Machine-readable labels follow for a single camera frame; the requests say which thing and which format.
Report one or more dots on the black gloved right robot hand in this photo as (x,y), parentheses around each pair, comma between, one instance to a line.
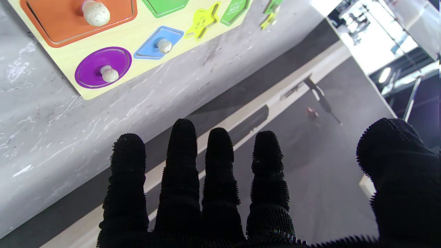
(220,206)

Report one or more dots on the blue diamond puzzle piece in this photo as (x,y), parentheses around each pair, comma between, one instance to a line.
(148,48)

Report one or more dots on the purple circle puzzle piece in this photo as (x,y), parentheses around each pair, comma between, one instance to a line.
(91,69)

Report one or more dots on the yellow wooden shape puzzle board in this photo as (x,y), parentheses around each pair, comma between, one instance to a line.
(137,34)

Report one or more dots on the green hexagon puzzle piece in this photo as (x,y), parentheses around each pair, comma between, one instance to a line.
(165,7)

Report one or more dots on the orange rectangle puzzle piece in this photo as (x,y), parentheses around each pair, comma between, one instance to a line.
(62,27)

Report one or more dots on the wooden cutting board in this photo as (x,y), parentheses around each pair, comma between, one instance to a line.
(367,186)

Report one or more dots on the yellow star puzzle piece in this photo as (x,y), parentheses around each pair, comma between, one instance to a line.
(268,21)

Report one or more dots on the green pentagon puzzle piece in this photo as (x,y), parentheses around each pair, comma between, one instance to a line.
(272,6)

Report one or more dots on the bright white studio lamp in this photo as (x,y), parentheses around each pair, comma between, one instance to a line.
(384,74)

